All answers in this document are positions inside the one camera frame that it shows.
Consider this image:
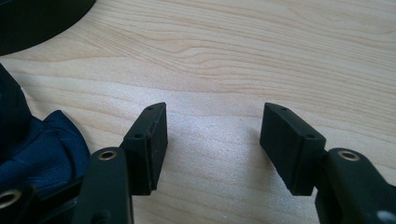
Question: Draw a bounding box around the black round object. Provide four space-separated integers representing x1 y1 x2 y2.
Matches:
0 0 97 57

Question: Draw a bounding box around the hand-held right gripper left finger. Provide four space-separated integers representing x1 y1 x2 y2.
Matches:
70 102 169 224

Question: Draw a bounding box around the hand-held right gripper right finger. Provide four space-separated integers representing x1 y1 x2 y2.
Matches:
259 102 396 224

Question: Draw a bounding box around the dark blue cloth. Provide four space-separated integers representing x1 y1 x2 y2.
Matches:
0 63 92 200

